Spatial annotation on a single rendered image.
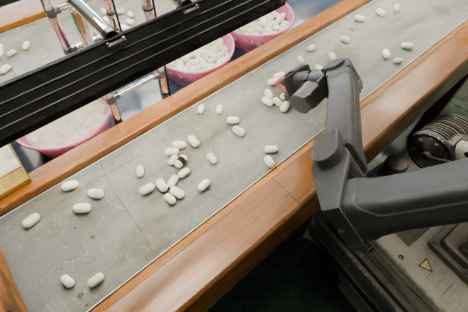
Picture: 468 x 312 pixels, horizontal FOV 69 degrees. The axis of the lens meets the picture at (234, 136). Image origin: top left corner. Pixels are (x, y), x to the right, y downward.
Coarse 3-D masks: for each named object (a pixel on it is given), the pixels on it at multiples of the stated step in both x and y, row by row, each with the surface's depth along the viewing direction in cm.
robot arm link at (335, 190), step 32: (352, 160) 46; (320, 192) 43; (352, 192) 40; (384, 192) 38; (416, 192) 35; (448, 192) 33; (352, 224) 40; (384, 224) 38; (416, 224) 36; (448, 224) 35
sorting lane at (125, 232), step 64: (384, 0) 133; (448, 0) 134; (320, 64) 109; (384, 64) 109; (192, 128) 91; (256, 128) 92; (320, 128) 92; (64, 192) 79; (128, 192) 79; (192, 192) 80; (64, 256) 70; (128, 256) 70
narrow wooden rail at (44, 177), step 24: (360, 0) 128; (312, 24) 118; (264, 48) 109; (288, 48) 112; (216, 72) 102; (240, 72) 102; (192, 96) 95; (144, 120) 90; (96, 144) 84; (120, 144) 86; (48, 168) 80; (72, 168) 80; (24, 192) 76; (0, 216) 75
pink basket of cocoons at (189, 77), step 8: (224, 40) 115; (232, 40) 111; (232, 48) 110; (224, 64) 106; (168, 72) 107; (176, 72) 103; (184, 72) 101; (192, 72) 101; (200, 72) 101; (208, 72) 103; (176, 80) 109; (184, 80) 106; (192, 80) 106
